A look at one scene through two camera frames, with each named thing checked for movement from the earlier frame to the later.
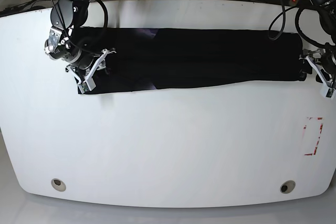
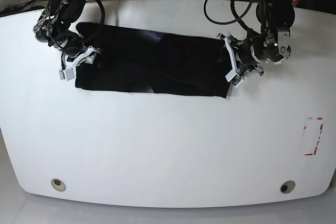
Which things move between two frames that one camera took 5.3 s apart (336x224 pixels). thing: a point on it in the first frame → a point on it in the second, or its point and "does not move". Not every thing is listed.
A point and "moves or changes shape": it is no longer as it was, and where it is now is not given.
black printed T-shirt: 148,57 moves or changes shape
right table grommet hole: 287,187 does not move
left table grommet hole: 58,184 does not move
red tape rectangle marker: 317,142 does not move
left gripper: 58,46 → 69,42
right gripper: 326,57 → 271,46
